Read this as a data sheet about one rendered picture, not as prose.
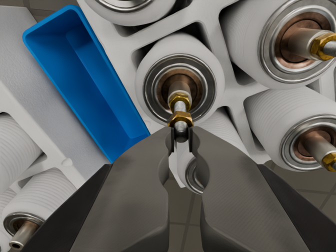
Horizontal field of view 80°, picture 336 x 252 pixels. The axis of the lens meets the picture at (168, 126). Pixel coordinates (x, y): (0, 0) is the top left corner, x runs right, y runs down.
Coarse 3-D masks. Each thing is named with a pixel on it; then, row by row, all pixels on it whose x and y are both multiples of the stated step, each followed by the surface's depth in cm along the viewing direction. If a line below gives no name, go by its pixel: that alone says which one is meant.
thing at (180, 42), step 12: (168, 36) 25; (180, 36) 23; (192, 36) 27; (156, 48) 20; (168, 48) 19; (180, 48) 19; (192, 48) 19; (204, 48) 19; (144, 60) 20; (156, 60) 19; (204, 60) 19; (216, 60) 20; (144, 72) 20; (216, 72) 20; (216, 96) 21; (144, 108) 22; (216, 108) 22; (156, 120) 23
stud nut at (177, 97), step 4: (172, 96) 18; (176, 96) 17; (180, 96) 17; (184, 96) 17; (172, 100) 17; (176, 100) 17; (180, 100) 17; (184, 100) 17; (188, 100) 17; (172, 104) 17; (188, 104) 17; (172, 108) 17; (188, 108) 17; (172, 112) 18
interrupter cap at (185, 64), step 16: (160, 64) 19; (176, 64) 19; (192, 64) 19; (144, 80) 20; (160, 80) 20; (176, 80) 20; (192, 80) 20; (208, 80) 20; (144, 96) 21; (160, 96) 21; (192, 96) 21; (208, 96) 21; (160, 112) 22; (192, 112) 22
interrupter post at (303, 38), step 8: (296, 32) 18; (304, 32) 17; (312, 32) 16; (320, 32) 15; (296, 40) 17; (304, 40) 16; (312, 40) 15; (288, 48) 18; (296, 48) 17; (304, 48) 16; (304, 56) 17; (312, 56) 16
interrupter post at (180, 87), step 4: (172, 84) 20; (176, 84) 19; (180, 84) 19; (184, 84) 20; (172, 88) 19; (176, 88) 18; (180, 88) 18; (184, 88) 18; (188, 88) 19; (168, 92) 20; (172, 92) 18; (176, 92) 18; (180, 92) 18; (184, 92) 18; (188, 92) 18; (168, 96) 18; (188, 96) 18; (168, 100) 18; (168, 104) 18
